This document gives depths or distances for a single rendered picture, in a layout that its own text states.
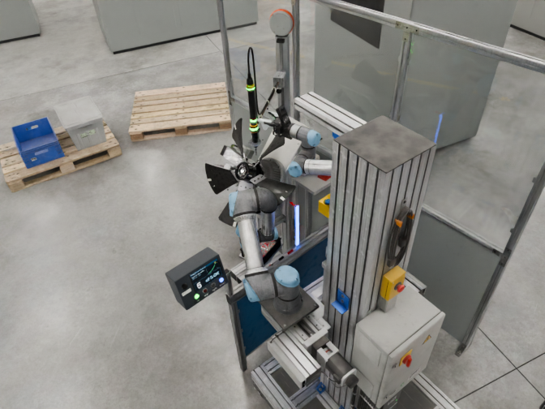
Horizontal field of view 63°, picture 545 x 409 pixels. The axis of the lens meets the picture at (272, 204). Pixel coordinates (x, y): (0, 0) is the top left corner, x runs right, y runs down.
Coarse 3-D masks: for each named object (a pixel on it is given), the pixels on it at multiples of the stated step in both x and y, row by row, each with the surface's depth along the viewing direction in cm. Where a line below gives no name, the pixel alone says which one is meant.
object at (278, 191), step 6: (264, 180) 272; (270, 180) 272; (258, 186) 269; (264, 186) 268; (270, 186) 268; (276, 186) 267; (282, 186) 266; (288, 186) 265; (294, 186) 263; (276, 192) 263; (282, 192) 262; (288, 192) 261
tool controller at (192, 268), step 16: (192, 256) 223; (208, 256) 220; (176, 272) 215; (192, 272) 214; (208, 272) 220; (224, 272) 226; (176, 288) 212; (192, 288) 216; (208, 288) 223; (192, 304) 219
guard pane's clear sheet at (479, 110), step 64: (256, 0) 307; (256, 64) 343; (320, 64) 288; (384, 64) 249; (448, 64) 219; (512, 64) 196; (320, 128) 319; (448, 128) 236; (512, 128) 210; (448, 192) 257; (512, 192) 225
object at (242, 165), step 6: (240, 162) 276; (246, 162) 274; (240, 168) 276; (246, 168) 274; (252, 168) 274; (258, 168) 281; (240, 174) 276; (246, 174) 272; (252, 174) 274; (258, 174) 280; (246, 180) 275
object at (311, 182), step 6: (312, 174) 327; (294, 180) 325; (300, 180) 323; (306, 180) 323; (312, 180) 322; (318, 180) 322; (330, 180) 321; (306, 186) 318; (312, 186) 317; (318, 186) 317; (324, 186) 317; (312, 192) 314; (318, 192) 316
